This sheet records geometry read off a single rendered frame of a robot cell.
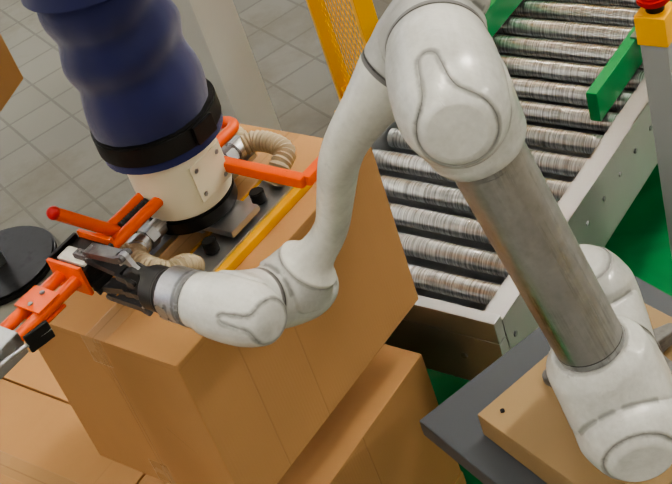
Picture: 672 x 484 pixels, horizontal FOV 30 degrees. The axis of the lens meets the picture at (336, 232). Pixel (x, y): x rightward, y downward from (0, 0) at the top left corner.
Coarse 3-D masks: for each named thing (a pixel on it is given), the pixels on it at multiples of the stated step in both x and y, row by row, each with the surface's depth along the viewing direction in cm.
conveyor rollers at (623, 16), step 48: (528, 0) 359; (576, 0) 357; (624, 0) 348; (528, 48) 342; (576, 48) 334; (528, 96) 329; (576, 96) 320; (624, 96) 312; (528, 144) 315; (576, 144) 305; (432, 192) 305; (432, 240) 291; (480, 240) 291; (432, 288) 282; (480, 288) 274
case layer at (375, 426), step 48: (0, 384) 296; (48, 384) 291; (384, 384) 261; (0, 432) 283; (48, 432) 278; (336, 432) 255; (384, 432) 258; (0, 480) 271; (48, 480) 267; (96, 480) 263; (144, 480) 259; (288, 480) 249; (336, 480) 247; (384, 480) 262; (432, 480) 279
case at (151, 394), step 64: (256, 128) 252; (384, 192) 242; (256, 256) 219; (384, 256) 246; (64, 320) 220; (128, 320) 215; (320, 320) 233; (384, 320) 251; (64, 384) 235; (128, 384) 218; (192, 384) 207; (256, 384) 221; (320, 384) 237; (128, 448) 239; (192, 448) 221; (256, 448) 224
